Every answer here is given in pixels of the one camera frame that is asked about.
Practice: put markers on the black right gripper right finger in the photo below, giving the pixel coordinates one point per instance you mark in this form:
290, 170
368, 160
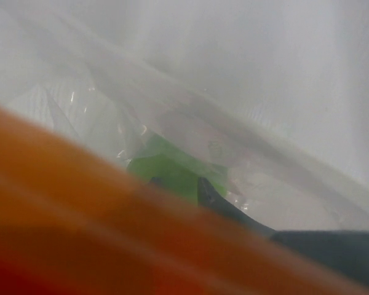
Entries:
344, 251

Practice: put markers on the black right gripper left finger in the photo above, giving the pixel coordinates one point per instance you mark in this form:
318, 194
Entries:
157, 181

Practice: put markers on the green fake lime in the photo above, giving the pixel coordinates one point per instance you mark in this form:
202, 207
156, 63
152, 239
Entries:
178, 171

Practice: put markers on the clear zip top bag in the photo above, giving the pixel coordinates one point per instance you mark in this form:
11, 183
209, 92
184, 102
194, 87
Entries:
275, 91

